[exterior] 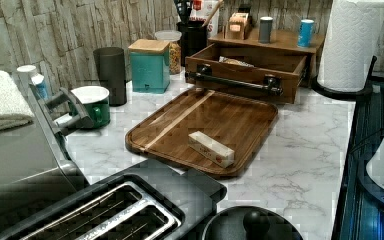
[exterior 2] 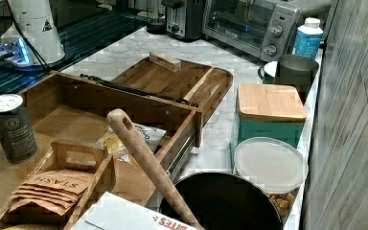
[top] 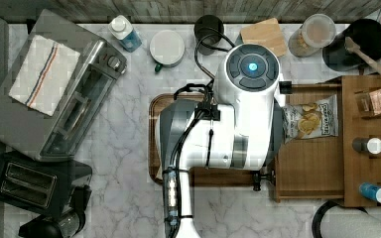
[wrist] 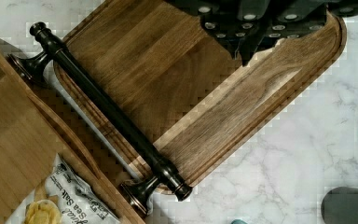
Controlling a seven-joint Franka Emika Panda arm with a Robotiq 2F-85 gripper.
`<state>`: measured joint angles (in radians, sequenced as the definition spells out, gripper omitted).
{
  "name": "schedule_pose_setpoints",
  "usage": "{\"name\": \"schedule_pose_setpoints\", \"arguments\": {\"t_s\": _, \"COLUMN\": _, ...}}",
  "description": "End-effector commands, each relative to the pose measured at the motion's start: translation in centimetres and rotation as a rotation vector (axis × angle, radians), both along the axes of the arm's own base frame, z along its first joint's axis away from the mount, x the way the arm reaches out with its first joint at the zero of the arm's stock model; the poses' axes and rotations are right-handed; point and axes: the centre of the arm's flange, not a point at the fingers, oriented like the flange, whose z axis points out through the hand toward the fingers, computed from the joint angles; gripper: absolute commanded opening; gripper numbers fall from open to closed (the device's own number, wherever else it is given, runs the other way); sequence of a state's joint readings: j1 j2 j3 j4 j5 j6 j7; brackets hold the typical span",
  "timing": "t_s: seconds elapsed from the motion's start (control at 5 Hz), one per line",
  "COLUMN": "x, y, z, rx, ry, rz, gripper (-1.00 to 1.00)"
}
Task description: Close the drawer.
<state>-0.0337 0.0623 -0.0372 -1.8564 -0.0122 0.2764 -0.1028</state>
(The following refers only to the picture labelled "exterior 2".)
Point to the teal box with bamboo lid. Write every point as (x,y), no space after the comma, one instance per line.
(269,110)

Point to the silver toaster oven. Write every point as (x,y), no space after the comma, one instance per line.
(264,29)

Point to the teal white mug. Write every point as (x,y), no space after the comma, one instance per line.
(267,73)

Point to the brown Stash tea packets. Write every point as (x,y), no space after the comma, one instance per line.
(57,191)

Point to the dark cylindrical spice canister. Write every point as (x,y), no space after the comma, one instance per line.
(16,135)

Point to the black round pot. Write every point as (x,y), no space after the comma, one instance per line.
(223,201)

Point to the white cardboard snack box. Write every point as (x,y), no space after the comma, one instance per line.
(112,212)

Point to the small wooden block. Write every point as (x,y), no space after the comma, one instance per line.
(170,63)

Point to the dark wooden cutting board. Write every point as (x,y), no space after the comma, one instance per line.
(198,83)

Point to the blue white plastic bottle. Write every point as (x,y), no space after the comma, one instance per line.
(308,38)

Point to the grey metal cup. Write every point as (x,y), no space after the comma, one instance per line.
(296,71)

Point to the clear plastic container with lid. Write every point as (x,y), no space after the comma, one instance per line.
(274,166)

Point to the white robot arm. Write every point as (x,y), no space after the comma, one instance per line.
(35,33)

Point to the wooden tea bag caddy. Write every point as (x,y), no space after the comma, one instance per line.
(64,155)

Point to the black silver toaster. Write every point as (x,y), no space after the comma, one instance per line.
(184,18)

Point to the wooden utensil handle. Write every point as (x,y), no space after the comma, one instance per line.
(124,128)

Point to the white yellow food packets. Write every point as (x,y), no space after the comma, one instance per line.
(151,136)

